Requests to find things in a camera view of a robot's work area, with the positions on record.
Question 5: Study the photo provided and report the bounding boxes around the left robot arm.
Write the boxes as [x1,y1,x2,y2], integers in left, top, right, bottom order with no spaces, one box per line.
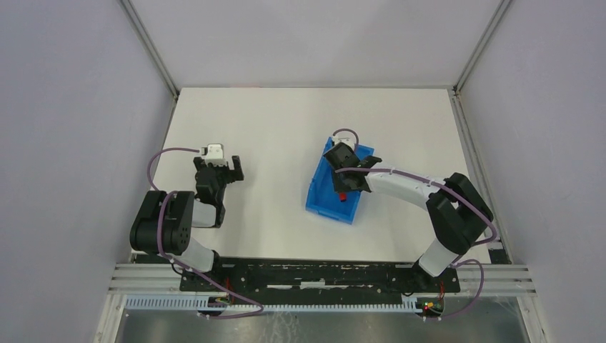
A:
[129,155,244,272]

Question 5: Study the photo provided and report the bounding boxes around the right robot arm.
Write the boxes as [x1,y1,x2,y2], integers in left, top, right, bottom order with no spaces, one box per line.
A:
[323,142,497,277]

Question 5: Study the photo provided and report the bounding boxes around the blue plastic bin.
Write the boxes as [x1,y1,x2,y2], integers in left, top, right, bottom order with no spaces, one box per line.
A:
[305,156,361,224]

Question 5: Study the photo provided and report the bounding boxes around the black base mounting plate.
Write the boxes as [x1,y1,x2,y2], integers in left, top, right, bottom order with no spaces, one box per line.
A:
[208,257,460,306]

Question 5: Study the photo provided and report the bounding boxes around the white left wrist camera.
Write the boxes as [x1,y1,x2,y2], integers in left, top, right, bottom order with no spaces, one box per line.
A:
[200,144,227,166]

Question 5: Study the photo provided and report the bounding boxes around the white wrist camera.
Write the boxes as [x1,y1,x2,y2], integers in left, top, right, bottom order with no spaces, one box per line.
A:
[200,144,227,166]
[332,135,356,149]

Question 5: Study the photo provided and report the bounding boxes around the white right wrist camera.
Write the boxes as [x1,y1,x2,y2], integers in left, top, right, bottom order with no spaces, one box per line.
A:
[332,135,356,149]

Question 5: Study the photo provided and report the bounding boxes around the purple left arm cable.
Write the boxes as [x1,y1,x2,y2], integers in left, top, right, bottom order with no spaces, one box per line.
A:
[146,147,264,320]

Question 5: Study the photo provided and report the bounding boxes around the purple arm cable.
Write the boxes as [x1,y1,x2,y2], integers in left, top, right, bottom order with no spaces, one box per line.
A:
[146,147,264,320]
[330,127,499,322]

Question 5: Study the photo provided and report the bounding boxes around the aluminium corner post right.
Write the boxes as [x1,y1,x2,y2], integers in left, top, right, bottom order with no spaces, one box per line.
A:
[452,0,514,94]

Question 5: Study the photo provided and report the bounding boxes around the aluminium corner post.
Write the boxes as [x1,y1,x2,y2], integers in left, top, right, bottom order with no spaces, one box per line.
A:
[452,0,514,94]
[118,0,180,101]

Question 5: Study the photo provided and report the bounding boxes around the white slotted cable duct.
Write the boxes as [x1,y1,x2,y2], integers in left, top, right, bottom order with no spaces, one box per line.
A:
[124,294,422,314]

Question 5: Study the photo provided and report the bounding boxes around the aluminium corner post left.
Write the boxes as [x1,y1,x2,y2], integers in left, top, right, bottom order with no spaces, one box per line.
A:
[118,0,180,101]

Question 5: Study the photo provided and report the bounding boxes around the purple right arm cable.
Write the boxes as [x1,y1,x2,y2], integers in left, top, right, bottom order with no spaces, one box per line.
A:
[330,127,499,322]

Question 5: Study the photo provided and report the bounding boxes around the aluminium frame rail front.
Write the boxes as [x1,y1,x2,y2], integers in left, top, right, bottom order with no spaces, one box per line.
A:
[109,264,537,297]

